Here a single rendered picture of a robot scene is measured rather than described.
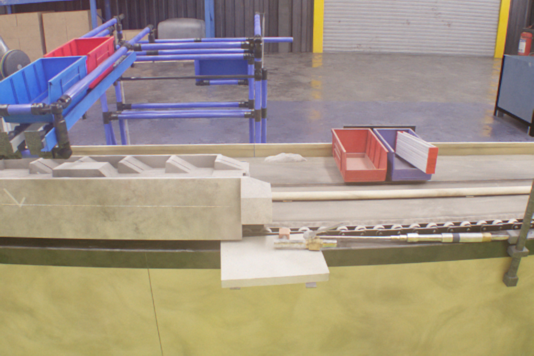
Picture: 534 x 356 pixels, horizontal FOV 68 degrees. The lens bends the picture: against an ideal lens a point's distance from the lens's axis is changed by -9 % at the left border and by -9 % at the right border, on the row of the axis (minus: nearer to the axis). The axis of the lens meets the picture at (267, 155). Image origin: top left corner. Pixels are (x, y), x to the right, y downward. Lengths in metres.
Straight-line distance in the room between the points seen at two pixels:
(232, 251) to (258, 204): 0.16
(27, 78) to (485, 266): 1.63
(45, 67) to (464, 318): 1.73
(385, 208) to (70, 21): 9.88
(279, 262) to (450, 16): 11.66
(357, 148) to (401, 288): 0.85
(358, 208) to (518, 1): 12.35
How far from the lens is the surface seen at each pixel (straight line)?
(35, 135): 1.22
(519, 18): 13.74
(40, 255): 1.54
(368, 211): 1.65
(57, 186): 1.41
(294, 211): 1.62
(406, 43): 12.22
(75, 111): 1.39
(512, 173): 2.25
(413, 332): 1.70
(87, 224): 1.41
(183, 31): 10.20
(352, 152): 2.14
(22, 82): 1.44
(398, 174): 1.87
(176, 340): 1.63
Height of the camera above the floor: 1.52
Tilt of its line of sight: 21 degrees down
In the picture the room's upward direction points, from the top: straight up
